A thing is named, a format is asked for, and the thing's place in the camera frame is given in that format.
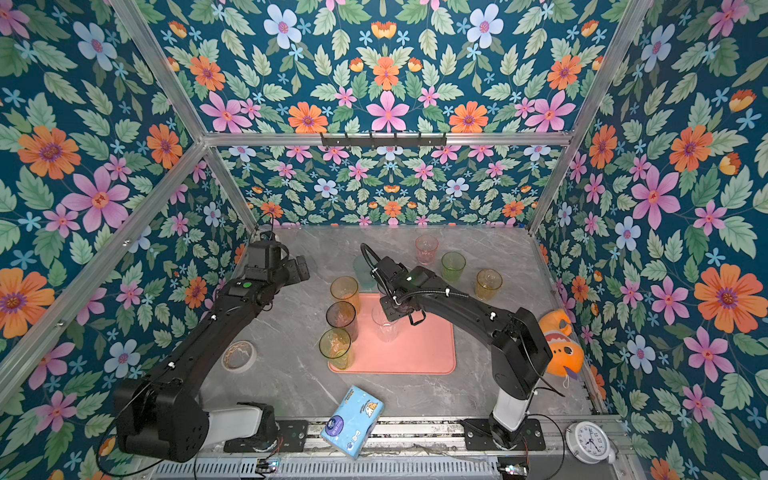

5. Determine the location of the clear transparent cup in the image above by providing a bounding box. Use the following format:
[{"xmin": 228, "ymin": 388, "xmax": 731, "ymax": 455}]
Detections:
[{"xmin": 371, "ymin": 301, "xmax": 399, "ymax": 343}]

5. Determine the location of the pink transparent cup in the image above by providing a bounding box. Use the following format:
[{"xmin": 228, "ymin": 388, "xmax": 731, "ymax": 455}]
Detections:
[{"xmin": 415, "ymin": 234, "xmax": 439, "ymax": 265}]

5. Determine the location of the green short cup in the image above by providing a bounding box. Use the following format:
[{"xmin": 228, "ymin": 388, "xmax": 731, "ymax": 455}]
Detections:
[{"xmin": 440, "ymin": 251, "xmax": 467, "ymax": 283}]

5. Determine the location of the teal frosted cup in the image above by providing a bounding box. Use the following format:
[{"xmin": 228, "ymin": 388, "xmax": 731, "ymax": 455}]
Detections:
[{"xmin": 353, "ymin": 255, "xmax": 378, "ymax": 293}]

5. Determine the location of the pink plastic tray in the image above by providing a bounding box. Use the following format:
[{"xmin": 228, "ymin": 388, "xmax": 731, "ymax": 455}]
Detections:
[{"xmin": 328, "ymin": 293, "xmax": 456, "ymax": 375}]

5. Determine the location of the yellow plastic cup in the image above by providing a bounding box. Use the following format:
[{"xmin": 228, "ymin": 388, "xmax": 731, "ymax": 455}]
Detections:
[{"xmin": 330, "ymin": 276, "xmax": 361, "ymax": 313}]

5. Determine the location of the dark grey plastic cup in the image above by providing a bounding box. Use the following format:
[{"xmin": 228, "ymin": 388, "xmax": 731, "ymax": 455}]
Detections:
[{"xmin": 326, "ymin": 301, "xmax": 358, "ymax": 342}]

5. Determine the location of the light green tall cup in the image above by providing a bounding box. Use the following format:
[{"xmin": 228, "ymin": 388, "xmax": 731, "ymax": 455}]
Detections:
[{"xmin": 318, "ymin": 328, "xmax": 353, "ymax": 370}]

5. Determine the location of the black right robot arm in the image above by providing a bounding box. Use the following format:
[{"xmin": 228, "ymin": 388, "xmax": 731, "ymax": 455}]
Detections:
[{"xmin": 366, "ymin": 256, "xmax": 553, "ymax": 449}]

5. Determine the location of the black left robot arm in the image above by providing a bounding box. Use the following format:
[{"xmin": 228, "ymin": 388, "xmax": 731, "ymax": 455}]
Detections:
[{"xmin": 114, "ymin": 256, "xmax": 310, "ymax": 462}]

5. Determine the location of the amber short cup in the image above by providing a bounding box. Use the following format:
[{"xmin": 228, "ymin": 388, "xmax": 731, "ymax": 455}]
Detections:
[{"xmin": 475, "ymin": 268, "xmax": 503, "ymax": 302}]

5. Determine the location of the patterned tape roll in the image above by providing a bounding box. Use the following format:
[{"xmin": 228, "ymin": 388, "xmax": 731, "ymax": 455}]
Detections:
[{"xmin": 221, "ymin": 340, "xmax": 257, "ymax": 374}]

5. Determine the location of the blue tissue pack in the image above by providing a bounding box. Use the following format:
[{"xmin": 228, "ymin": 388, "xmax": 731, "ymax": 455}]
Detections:
[{"xmin": 321, "ymin": 386, "xmax": 385, "ymax": 459}]

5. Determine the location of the orange fish plush toy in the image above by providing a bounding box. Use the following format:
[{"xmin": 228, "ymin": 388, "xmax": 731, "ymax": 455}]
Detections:
[{"xmin": 539, "ymin": 309, "xmax": 584, "ymax": 379}]

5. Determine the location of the white alarm clock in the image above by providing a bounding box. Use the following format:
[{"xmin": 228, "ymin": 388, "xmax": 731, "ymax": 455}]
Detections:
[{"xmin": 565, "ymin": 421, "xmax": 616, "ymax": 465}]

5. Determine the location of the black hook rail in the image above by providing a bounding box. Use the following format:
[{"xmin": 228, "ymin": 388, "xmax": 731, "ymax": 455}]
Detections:
[{"xmin": 320, "ymin": 133, "xmax": 448, "ymax": 148}]

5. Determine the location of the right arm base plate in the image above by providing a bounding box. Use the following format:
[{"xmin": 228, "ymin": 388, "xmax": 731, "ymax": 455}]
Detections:
[{"xmin": 459, "ymin": 418, "xmax": 546, "ymax": 452}]

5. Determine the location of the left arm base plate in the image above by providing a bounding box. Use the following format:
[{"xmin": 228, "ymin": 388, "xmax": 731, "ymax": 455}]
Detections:
[{"xmin": 223, "ymin": 420, "xmax": 309, "ymax": 454}]

